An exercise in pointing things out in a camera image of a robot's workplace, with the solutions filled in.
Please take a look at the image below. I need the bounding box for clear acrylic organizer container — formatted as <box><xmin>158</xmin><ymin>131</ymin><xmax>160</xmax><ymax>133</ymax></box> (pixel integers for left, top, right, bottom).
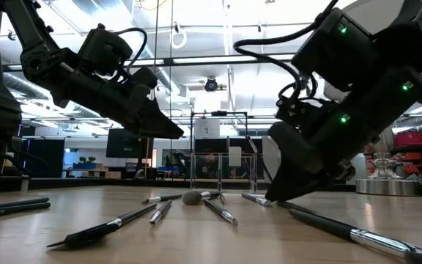
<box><xmin>190</xmin><ymin>153</ymin><xmax>270</xmax><ymax>194</ymax></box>

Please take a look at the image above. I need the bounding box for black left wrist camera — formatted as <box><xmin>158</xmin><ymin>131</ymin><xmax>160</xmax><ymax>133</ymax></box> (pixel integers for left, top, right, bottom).
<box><xmin>78</xmin><ymin>23</ymin><xmax>134</xmax><ymax>76</ymax></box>

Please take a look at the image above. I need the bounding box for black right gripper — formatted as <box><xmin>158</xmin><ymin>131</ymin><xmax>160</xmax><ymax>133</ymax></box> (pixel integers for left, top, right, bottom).
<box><xmin>265</xmin><ymin>67</ymin><xmax>422</xmax><ymax>201</ymax></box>

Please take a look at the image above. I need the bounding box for white box on rig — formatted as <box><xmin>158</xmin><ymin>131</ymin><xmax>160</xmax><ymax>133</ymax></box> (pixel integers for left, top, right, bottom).
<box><xmin>193</xmin><ymin>119</ymin><xmax>221</xmax><ymax>140</ymax></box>

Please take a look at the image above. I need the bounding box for black angled-tip makeup brush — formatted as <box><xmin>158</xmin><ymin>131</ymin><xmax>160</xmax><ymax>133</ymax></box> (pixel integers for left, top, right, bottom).
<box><xmin>46</xmin><ymin>202</ymin><xmax>158</xmax><ymax>250</ymax></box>

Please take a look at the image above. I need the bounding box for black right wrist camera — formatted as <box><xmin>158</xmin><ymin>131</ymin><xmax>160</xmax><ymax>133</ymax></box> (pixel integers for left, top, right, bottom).
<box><xmin>290</xmin><ymin>7</ymin><xmax>380</xmax><ymax>92</ymax></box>

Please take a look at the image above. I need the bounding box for black metal frame rig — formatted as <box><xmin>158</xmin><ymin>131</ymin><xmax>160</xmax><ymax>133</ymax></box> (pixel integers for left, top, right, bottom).
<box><xmin>190</xmin><ymin>111</ymin><xmax>249</xmax><ymax>184</ymax></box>

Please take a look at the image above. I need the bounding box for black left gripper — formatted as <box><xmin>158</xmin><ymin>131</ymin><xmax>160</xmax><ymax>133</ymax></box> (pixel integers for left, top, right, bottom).
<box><xmin>49</xmin><ymin>49</ymin><xmax>185</xmax><ymax>139</ymax></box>

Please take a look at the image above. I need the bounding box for thin black hanging cable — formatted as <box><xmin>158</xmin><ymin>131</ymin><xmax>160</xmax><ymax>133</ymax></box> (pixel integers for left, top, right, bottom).
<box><xmin>169</xmin><ymin>0</ymin><xmax>174</xmax><ymax>177</ymax></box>

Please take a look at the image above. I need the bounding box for short black makeup brush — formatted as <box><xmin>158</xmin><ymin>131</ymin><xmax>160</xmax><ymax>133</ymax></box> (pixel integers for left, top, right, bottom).
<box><xmin>245</xmin><ymin>134</ymin><xmax>273</xmax><ymax>183</ymax></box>

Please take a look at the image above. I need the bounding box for black monitor on stand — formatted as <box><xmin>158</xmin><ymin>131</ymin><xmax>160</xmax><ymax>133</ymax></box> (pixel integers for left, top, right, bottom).
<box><xmin>105</xmin><ymin>128</ymin><xmax>155</xmax><ymax>159</ymax></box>

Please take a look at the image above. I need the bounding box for black camera cable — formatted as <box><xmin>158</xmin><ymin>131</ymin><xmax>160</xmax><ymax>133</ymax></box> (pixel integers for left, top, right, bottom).
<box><xmin>114</xmin><ymin>26</ymin><xmax>149</xmax><ymax>74</ymax></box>
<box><xmin>232</xmin><ymin>0</ymin><xmax>340</xmax><ymax>111</ymax></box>

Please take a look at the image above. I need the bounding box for black partition panel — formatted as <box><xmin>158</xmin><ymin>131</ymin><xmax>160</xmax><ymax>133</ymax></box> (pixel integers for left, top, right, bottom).
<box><xmin>27</xmin><ymin>138</ymin><xmax>66</xmax><ymax>179</ymax></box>

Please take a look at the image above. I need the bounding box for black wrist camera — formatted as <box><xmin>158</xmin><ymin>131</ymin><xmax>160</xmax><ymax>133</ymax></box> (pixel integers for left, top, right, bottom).
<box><xmin>290</xmin><ymin>7</ymin><xmax>380</xmax><ymax>92</ymax></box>
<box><xmin>78</xmin><ymin>23</ymin><xmax>134</xmax><ymax>76</ymax></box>

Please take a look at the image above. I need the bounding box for white looped hanging cable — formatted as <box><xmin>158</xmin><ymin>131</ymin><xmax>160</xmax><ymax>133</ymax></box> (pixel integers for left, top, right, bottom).
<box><xmin>170</xmin><ymin>22</ymin><xmax>188</xmax><ymax>50</ymax></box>

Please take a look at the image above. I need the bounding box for black left camera cable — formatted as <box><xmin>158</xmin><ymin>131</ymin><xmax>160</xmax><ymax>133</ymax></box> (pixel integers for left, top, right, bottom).
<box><xmin>114</xmin><ymin>26</ymin><xmax>149</xmax><ymax>74</ymax></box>

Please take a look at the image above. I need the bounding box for thin silver-ferrule makeup brush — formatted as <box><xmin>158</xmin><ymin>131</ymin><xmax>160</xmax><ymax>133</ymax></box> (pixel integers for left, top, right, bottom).
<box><xmin>240</xmin><ymin>193</ymin><xmax>272</xmax><ymax>208</ymax></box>
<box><xmin>203</xmin><ymin>199</ymin><xmax>239</xmax><ymax>227</ymax></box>
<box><xmin>141</xmin><ymin>194</ymin><xmax>182</xmax><ymax>205</ymax></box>

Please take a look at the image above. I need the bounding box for black right camera cable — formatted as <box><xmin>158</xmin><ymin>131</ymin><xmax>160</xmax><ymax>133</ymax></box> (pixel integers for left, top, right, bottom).
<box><xmin>232</xmin><ymin>0</ymin><xmax>340</xmax><ymax>111</ymax></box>

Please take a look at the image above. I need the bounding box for black aluminium table frame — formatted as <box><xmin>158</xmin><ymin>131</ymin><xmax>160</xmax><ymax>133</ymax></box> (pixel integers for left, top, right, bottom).
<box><xmin>27</xmin><ymin>177</ymin><xmax>357</xmax><ymax>192</ymax></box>

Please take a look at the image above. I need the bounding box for slim grey-tipped makeup brush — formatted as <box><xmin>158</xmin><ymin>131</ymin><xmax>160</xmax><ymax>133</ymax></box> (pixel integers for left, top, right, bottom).
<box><xmin>0</xmin><ymin>197</ymin><xmax>50</xmax><ymax>211</ymax></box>

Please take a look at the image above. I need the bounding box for yellow hanging cable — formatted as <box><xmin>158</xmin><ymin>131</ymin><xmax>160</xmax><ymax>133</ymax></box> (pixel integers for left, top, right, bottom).
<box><xmin>144</xmin><ymin>0</ymin><xmax>160</xmax><ymax>180</ymax></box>

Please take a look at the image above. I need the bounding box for large black-handled makeup brush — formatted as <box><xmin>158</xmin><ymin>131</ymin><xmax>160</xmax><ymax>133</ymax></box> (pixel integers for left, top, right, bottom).
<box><xmin>288</xmin><ymin>208</ymin><xmax>422</xmax><ymax>264</ymax></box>

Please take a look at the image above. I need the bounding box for black ceiling light bar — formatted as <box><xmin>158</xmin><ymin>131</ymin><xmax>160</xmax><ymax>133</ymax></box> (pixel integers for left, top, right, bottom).
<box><xmin>1</xmin><ymin>52</ymin><xmax>296</xmax><ymax>71</ymax></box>

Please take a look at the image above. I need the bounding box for round black ceiling camera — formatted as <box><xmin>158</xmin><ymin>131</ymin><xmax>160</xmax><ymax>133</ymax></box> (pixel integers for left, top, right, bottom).
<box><xmin>203</xmin><ymin>76</ymin><xmax>220</xmax><ymax>93</ymax></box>

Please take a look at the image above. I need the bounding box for white-shade silver table lamp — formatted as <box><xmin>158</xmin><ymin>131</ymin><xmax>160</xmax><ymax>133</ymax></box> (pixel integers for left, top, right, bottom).
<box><xmin>322</xmin><ymin>0</ymin><xmax>422</xmax><ymax>197</ymax></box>

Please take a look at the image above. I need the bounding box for red storage bin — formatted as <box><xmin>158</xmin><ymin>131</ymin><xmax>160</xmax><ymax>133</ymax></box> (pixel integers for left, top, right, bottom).
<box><xmin>395</xmin><ymin>131</ymin><xmax>422</xmax><ymax>148</ymax></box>

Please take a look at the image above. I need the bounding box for small white paper sheet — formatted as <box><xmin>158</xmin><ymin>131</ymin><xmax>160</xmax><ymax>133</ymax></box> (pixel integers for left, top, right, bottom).
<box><xmin>228</xmin><ymin>146</ymin><xmax>243</xmax><ymax>168</ymax></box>

